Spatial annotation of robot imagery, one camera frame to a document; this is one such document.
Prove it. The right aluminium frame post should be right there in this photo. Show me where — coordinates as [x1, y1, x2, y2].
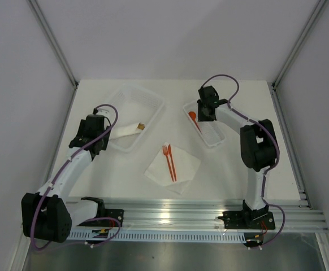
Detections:
[270, 0, 329, 89]

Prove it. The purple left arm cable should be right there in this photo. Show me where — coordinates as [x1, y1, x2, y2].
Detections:
[30, 103, 122, 252]

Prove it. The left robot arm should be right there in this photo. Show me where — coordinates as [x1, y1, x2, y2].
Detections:
[21, 114, 111, 243]

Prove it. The white slotted cable duct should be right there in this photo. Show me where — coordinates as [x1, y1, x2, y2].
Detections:
[67, 229, 246, 243]

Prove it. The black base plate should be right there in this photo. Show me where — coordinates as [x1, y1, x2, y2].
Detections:
[79, 209, 124, 228]
[217, 211, 275, 230]

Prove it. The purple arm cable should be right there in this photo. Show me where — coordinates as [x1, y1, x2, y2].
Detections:
[201, 74, 287, 249]
[30, 103, 122, 252]

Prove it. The aluminium frame post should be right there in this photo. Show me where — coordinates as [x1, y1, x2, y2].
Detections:
[25, 0, 79, 89]
[270, 0, 329, 89]

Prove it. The large white plastic basket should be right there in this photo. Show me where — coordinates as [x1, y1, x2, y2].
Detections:
[96, 84, 165, 153]

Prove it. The orange plastic knife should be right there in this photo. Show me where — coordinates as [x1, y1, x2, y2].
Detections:
[167, 144, 177, 182]

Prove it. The aluminium mounting rail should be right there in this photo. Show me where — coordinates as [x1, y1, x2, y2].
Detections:
[104, 198, 329, 233]

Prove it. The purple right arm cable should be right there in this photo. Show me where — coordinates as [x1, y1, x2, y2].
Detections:
[201, 74, 287, 249]

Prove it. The small white cutlery tray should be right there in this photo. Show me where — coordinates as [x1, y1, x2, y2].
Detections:
[183, 100, 226, 148]

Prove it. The left aluminium frame post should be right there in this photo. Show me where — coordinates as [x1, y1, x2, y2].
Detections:
[25, 0, 79, 89]

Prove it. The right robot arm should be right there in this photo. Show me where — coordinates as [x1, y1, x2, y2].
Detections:
[197, 86, 280, 228]

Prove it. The orange plastic spoon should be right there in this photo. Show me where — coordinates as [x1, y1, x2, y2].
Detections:
[188, 111, 202, 133]

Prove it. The rolled napkin in basket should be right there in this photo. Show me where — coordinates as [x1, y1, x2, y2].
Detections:
[110, 123, 145, 139]

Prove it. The white paper napkin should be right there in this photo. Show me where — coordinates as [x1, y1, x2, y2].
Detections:
[144, 142, 201, 195]

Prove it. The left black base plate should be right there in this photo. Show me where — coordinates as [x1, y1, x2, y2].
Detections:
[79, 209, 124, 228]

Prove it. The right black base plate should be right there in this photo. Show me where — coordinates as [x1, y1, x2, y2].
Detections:
[217, 211, 275, 230]

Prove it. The orange plastic fork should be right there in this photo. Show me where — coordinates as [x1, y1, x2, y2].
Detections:
[162, 145, 174, 182]

